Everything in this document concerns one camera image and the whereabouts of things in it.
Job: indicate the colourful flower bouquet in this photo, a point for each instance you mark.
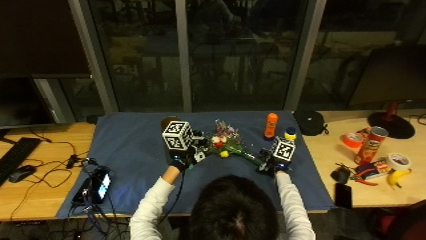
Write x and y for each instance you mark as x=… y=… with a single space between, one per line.
x=226 y=141

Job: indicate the white marker cube right glove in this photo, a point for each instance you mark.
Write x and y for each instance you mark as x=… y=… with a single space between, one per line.
x=283 y=149

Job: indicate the white marker cube glove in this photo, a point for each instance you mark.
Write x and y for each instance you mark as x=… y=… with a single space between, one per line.
x=177 y=135
x=283 y=149

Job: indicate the white marker cube left glove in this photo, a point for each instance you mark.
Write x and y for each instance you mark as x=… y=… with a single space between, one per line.
x=177 y=135

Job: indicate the blue yellow small bottle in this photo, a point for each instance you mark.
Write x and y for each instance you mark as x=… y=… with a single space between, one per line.
x=290 y=133

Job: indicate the brown round vase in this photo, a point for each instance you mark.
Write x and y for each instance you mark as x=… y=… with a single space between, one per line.
x=168 y=121

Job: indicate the orange glue stick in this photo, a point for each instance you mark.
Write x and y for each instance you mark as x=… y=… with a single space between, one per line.
x=270 y=125

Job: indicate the blue table cloth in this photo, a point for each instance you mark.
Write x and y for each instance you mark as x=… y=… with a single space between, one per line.
x=133 y=150

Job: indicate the black cap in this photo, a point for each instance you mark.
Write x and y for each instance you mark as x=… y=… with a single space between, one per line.
x=309 y=122

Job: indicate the small black pouch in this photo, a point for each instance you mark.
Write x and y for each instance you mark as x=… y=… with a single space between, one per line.
x=341 y=174

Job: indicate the black smartphone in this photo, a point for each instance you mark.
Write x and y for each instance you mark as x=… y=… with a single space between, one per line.
x=342 y=196

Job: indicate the red crisps can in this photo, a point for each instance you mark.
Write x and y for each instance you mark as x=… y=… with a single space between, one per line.
x=370 y=146

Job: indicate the colourful small box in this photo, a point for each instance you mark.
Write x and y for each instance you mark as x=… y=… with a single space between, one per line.
x=373 y=169

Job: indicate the yellow banana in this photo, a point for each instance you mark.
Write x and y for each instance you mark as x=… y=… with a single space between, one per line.
x=395 y=177

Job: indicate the white tape roll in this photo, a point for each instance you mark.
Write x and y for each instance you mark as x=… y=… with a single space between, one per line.
x=398 y=161

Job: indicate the black lamp base red stem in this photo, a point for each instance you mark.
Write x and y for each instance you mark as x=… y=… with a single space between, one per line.
x=393 y=125

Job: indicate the red chair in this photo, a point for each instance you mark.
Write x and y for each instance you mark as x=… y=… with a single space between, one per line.
x=406 y=221

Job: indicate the large dark monitor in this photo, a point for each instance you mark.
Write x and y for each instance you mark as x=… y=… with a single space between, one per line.
x=390 y=76

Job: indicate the black computer mouse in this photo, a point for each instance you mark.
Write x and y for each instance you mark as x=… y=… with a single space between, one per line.
x=21 y=173

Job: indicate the black keyboard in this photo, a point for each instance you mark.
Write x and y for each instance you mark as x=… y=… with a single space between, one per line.
x=17 y=156

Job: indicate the black monitor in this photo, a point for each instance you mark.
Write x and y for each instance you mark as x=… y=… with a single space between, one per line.
x=21 y=103

